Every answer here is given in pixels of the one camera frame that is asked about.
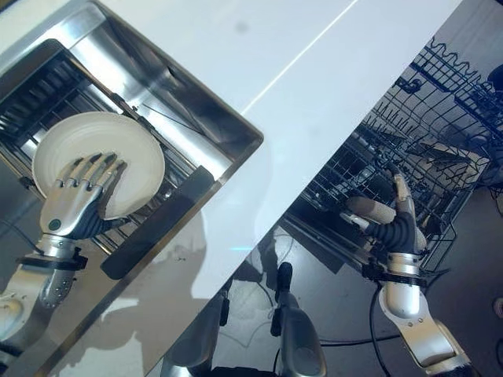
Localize robot leg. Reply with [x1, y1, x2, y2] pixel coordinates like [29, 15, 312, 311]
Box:
[270, 262, 328, 377]
[160, 282, 233, 377]

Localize white round plate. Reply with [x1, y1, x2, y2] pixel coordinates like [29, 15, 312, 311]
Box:
[31, 112, 166, 221]

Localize robot right leg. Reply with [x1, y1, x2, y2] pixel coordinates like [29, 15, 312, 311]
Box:
[270, 262, 328, 377]

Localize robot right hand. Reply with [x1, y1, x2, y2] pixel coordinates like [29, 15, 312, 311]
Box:
[340, 163, 430, 276]

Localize black framed sink drying rack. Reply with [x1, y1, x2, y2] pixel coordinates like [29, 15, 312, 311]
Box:
[0, 38, 218, 280]

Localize robot left leg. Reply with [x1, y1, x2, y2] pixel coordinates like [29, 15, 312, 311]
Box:
[160, 282, 233, 377]

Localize dark wire dishwasher rack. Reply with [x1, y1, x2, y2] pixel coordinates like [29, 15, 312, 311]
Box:
[285, 37, 503, 278]

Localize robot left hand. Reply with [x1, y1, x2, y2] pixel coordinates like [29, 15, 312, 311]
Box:
[33, 152, 129, 258]

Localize stainless steel sink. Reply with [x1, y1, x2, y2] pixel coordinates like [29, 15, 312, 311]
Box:
[0, 0, 265, 377]

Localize black floor cable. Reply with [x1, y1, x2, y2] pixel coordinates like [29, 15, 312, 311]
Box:
[318, 302, 408, 349]

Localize dishwasher door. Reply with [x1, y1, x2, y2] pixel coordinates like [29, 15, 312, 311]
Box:
[281, 210, 349, 274]

